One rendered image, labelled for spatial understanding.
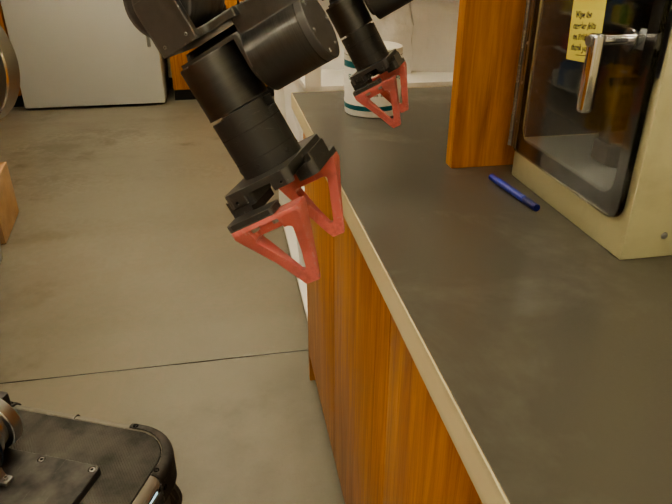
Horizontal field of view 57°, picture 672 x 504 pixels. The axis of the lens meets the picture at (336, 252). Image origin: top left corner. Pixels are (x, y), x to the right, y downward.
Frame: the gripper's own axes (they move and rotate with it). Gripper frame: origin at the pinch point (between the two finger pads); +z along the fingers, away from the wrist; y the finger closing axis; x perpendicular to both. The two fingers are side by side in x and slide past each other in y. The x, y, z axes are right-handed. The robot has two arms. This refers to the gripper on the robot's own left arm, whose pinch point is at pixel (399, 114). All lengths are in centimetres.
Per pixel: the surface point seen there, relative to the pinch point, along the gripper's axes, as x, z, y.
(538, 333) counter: -13.1, 19.8, -43.1
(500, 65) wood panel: -16.6, 1.7, 9.1
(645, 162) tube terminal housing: -29.2, 14.0, -23.9
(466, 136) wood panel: -7.0, 9.8, 7.1
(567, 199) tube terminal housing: -19.1, 20.0, -11.4
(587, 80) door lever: -26.8, 2.5, -22.3
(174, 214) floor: 172, 23, 171
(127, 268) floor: 166, 26, 112
